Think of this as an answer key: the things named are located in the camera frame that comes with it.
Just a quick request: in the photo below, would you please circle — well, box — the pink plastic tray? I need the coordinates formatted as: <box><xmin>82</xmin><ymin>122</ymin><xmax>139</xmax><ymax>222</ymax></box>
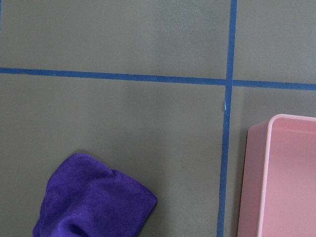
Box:
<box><xmin>237</xmin><ymin>114</ymin><xmax>316</xmax><ymax>237</ymax></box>

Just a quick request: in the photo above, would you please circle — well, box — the purple microfiber cloth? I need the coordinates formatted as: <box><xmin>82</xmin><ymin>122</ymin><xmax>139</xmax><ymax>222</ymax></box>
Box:
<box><xmin>33</xmin><ymin>154</ymin><xmax>158</xmax><ymax>237</ymax></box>

